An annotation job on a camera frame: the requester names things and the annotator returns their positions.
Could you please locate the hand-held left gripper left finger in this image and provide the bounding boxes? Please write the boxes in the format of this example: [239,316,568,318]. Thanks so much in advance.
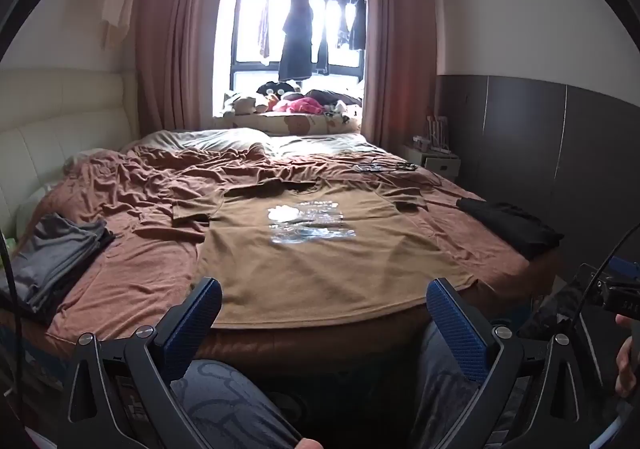
[65,277,223,449]

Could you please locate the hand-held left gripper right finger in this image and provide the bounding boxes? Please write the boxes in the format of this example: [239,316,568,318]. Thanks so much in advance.
[426,277,611,449]

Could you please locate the brown printed t-shirt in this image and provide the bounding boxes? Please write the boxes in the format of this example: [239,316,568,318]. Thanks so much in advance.
[172,179,483,330]

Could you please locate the grey folded clothes stack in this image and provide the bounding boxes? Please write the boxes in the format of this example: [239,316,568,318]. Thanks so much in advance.
[0,213,116,325]

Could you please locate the person's right hand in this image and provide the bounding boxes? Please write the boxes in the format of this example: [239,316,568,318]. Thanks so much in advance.
[616,314,640,399]

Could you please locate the brown fleece blanket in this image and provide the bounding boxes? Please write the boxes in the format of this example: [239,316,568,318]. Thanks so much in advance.
[25,144,561,370]

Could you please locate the black folded garment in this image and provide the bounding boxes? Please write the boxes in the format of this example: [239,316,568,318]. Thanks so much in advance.
[457,198,565,260]

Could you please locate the white nightstand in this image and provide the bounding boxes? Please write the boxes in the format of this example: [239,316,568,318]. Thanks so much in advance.
[404,144,461,183]

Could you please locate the grey bed sheet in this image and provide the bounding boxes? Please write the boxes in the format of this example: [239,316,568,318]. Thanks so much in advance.
[122,128,373,165]

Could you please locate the pink white rack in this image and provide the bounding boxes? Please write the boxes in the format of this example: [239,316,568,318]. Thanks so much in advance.
[425,114,454,155]

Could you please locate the white brown plush toy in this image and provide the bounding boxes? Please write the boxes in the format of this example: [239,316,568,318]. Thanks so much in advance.
[223,92,258,118]

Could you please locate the pink cloth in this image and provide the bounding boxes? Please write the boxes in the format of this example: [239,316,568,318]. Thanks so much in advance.
[272,96,324,116]

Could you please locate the cream padded headboard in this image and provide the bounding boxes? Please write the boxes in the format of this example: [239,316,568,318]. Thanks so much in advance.
[0,66,138,242]

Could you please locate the black plush toy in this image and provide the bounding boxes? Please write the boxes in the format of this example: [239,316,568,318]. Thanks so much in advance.
[256,80,301,100]

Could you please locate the pink curtain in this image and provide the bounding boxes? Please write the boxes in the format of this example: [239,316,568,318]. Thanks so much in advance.
[360,0,443,150]
[132,0,231,135]

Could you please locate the black hanging jacket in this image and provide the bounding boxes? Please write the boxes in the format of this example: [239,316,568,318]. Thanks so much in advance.
[278,0,313,82]

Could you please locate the pale hanging garment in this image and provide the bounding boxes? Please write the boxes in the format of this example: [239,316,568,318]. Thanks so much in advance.
[257,0,271,61]

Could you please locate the dark hanging top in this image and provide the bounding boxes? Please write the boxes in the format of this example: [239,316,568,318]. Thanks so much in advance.
[348,0,368,51]

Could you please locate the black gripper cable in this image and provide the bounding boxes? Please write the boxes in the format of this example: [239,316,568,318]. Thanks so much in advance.
[570,224,640,410]
[0,229,27,410]

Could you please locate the black cables on bed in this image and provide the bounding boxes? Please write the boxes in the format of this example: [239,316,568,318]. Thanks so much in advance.
[352,160,443,186]

